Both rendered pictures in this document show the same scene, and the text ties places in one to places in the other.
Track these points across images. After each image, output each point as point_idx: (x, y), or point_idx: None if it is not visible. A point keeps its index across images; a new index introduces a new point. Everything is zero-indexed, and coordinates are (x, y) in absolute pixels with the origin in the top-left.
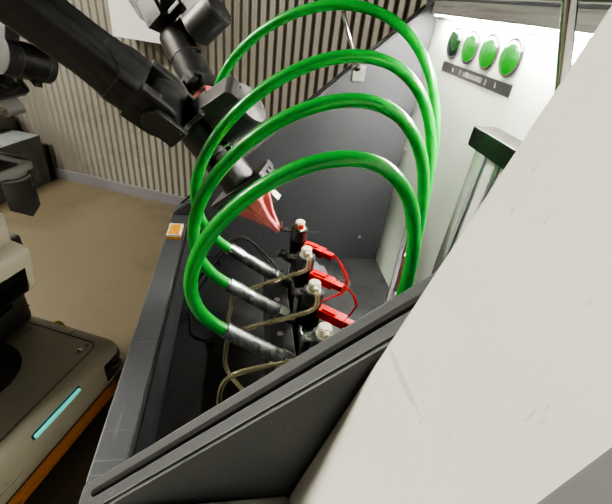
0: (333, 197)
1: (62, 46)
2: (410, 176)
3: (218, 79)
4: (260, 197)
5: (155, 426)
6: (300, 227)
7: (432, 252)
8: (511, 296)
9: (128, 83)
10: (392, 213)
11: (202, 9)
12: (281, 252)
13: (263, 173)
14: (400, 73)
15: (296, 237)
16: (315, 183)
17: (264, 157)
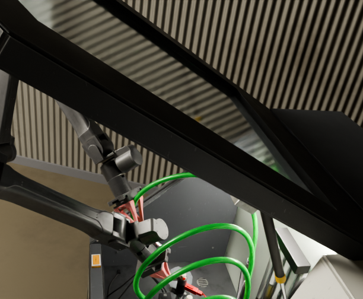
0: (196, 226)
1: (79, 224)
2: (244, 219)
3: (137, 197)
4: None
5: None
6: (184, 279)
7: (258, 276)
8: None
9: (106, 234)
10: (234, 235)
11: (129, 161)
12: (172, 290)
13: (166, 258)
14: (236, 231)
15: (181, 283)
16: (184, 220)
17: (152, 209)
